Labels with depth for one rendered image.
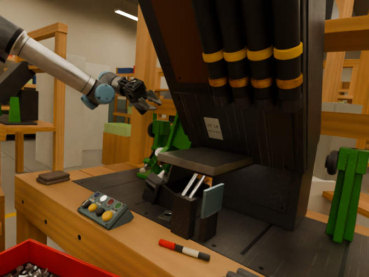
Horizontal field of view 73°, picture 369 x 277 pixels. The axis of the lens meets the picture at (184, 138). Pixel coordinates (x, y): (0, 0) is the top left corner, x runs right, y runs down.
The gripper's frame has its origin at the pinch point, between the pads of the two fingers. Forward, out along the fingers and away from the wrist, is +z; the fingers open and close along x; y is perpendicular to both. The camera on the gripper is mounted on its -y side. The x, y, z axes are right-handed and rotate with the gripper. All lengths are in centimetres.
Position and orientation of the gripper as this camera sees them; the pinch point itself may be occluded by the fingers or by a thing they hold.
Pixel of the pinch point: (157, 106)
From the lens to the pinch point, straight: 98.9
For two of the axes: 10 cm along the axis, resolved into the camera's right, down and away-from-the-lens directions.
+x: 6.4, -6.8, 3.5
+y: -2.3, -6.1, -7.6
